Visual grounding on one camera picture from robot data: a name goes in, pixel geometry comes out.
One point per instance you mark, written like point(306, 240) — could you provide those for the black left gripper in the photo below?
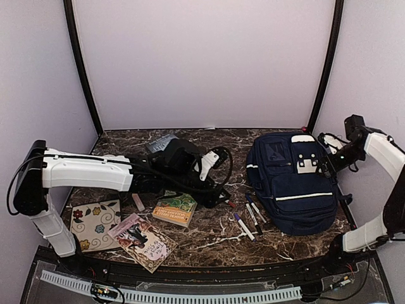
point(210, 201)

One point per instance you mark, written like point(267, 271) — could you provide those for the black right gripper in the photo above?
point(336, 168)

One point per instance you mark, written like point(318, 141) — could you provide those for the orange treehouse paperback book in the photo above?
point(175, 207)

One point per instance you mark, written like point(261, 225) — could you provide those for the navy blue backpack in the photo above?
point(281, 168)

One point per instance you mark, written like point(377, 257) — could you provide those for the pink floral paperback book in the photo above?
point(148, 246)

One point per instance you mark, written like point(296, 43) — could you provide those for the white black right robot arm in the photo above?
point(363, 141)

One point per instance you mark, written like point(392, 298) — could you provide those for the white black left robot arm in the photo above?
point(44, 168)

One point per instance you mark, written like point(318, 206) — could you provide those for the purple capped white marker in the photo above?
point(244, 227)

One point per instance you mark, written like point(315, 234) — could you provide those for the blue capped white marker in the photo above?
point(255, 208)

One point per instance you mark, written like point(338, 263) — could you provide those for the black capped white marker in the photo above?
point(258, 229)

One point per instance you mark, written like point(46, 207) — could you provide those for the dark blue hardcover book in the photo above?
point(160, 143)

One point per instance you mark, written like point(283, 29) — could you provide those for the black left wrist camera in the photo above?
point(180, 155)

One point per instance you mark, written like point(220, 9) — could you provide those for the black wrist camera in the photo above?
point(180, 155)
point(351, 124)

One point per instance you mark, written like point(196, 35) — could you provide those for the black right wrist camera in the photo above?
point(351, 124)

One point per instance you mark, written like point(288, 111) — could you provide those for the white slotted cable duct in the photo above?
point(151, 292)

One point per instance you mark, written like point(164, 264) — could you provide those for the black front rail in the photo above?
point(307, 271)

